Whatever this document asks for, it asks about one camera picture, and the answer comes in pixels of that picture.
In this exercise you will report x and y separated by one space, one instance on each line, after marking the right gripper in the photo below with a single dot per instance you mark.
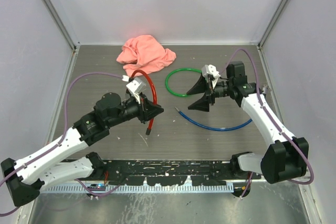
201 86

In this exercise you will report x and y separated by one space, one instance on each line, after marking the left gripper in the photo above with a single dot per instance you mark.
147 109

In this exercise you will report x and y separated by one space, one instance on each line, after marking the red cable lock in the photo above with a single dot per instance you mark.
154 95

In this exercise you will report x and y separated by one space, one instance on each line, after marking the green cable lock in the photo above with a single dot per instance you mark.
177 75

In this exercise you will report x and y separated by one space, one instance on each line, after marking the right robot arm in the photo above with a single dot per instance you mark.
286 155

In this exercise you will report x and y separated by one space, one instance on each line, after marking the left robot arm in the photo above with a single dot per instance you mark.
28 176

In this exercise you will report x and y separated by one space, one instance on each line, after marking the pink cloth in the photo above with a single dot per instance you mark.
144 53

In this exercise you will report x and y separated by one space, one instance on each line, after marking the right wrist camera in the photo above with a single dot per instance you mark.
211 75

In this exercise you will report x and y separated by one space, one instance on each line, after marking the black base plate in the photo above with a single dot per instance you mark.
167 173

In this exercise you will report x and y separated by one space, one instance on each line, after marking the slotted cable duct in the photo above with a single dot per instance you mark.
75 188

